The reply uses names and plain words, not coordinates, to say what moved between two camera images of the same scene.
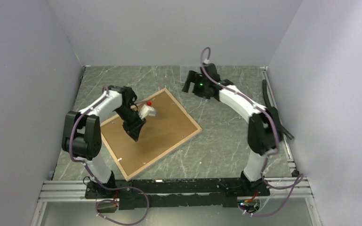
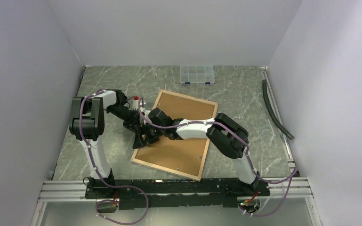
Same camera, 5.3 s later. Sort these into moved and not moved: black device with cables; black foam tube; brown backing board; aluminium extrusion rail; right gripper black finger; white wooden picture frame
Moved: right gripper black finger; brown backing board; white wooden picture frame
Not moved: aluminium extrusion rail; black device with cables; black foam tube
